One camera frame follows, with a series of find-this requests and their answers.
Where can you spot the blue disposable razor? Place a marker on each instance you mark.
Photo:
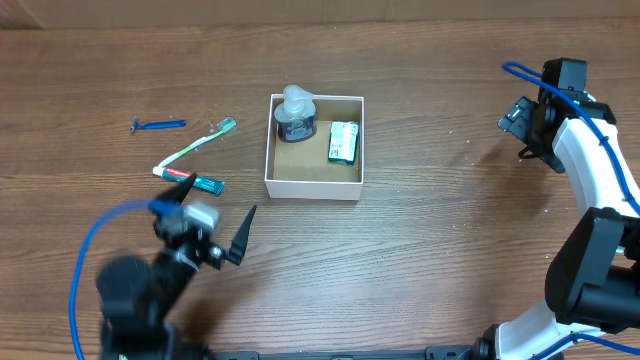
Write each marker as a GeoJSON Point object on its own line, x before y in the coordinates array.
{"type": "Point", "coordinates": [137, 125]}

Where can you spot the white green toothbrush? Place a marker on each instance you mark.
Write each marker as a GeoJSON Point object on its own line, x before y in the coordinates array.
{"type": "Point", "coordinates": [223, 128]}

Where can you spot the green red toothpaste tube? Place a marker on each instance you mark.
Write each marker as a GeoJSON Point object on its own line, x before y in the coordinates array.
{"type": "Point", "coordinates": [207, 184]}

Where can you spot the green white soap bar pack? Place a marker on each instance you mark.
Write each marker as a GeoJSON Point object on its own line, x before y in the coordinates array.
{"type": "Point", "coordinates": [343, 142]}

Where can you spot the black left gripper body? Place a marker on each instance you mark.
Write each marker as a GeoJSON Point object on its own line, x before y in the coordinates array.
{"type": "Point", "coordinates": [213, 259]}

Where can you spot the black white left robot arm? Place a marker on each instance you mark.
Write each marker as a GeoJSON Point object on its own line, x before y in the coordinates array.
{"type": "Point", "coordinates": [136, 295]}

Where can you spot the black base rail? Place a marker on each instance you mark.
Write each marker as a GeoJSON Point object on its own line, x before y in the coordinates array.
{"type": "Point", "coordinates": [451, 352]}

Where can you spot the white cardboard box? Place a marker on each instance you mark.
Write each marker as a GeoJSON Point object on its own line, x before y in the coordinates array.
{"type": "Point", "coordinates": [302, 170]}

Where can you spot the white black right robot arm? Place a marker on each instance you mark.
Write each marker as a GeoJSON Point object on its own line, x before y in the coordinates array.
{"type": "Point", "coordinates": [592, 284]}

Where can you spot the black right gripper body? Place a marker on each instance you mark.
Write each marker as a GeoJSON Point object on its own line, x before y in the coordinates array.
{"type": "Point", "coordinates": [522, 122]}

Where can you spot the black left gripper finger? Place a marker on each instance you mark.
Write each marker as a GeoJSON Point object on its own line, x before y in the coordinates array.
{"type": "Point", "coordinates": [237, 250]}
{"type": "Point", "coordinates": [178, 193]}

